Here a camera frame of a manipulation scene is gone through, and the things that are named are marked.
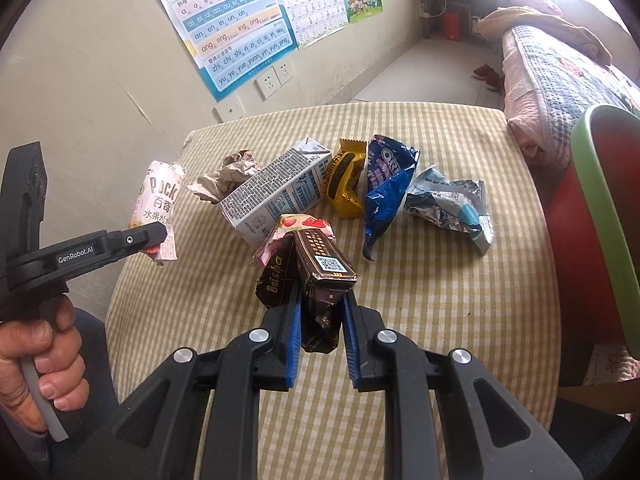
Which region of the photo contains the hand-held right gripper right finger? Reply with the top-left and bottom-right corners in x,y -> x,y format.
340,292 -> 583,480

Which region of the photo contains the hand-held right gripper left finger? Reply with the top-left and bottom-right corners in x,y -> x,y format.
111,292 -> 306,480

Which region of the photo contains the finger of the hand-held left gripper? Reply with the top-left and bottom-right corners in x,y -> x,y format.
105,224 -> 169,263

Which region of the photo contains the cream red print wrapper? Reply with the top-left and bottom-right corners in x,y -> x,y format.
129,160 -> 186,267

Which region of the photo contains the dark brown snack wrapper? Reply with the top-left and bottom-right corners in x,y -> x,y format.
256,229 -> 359,354

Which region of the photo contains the brown paper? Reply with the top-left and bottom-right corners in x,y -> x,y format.
187,149 -> 266,206

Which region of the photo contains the pink white snack wrapper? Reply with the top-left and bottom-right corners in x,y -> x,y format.
251,212 -> 335,267

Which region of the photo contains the white blue milk carton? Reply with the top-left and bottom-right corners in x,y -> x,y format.
219,136 -> 333,246

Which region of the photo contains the blue cookie wrapper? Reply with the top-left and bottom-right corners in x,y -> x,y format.
362,134 -> 420,262

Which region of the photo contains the yellow snack wrapper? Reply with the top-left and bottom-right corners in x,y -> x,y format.
325,138 -> 368,219

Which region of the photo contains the silver blue wrapper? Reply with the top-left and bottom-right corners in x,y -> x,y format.
404,165 -> 496,256

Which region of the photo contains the red bin green rim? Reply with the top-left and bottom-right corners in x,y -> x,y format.
542,105 -> 640,386

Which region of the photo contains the person's left hand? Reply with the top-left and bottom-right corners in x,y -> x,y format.
0,294 -> 91,433

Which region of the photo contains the person's dark clothing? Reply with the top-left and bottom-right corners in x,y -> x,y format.
60,307 -> 123,461

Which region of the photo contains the pink floral cushion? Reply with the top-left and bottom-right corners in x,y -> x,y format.
582,342 -> 640,386

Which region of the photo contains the pink bedspread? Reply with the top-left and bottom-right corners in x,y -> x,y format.
501,30 -> 576,171

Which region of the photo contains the red box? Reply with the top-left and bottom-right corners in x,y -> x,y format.
442,10 -> 463,41

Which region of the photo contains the bed with patterned quilt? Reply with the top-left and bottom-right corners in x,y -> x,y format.
517,25 -> 640,141

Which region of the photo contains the tan blanket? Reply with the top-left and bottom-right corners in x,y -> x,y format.
479,7 -> 613,66

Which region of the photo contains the white round-port wall plate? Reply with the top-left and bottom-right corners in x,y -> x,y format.
215,97 -> 246,122

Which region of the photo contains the blue bordered wall poster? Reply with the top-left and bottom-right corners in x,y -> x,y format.
139,0 -> 298,103

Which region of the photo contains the white chart wall poster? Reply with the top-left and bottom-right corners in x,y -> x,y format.
265,0 -> 351,50

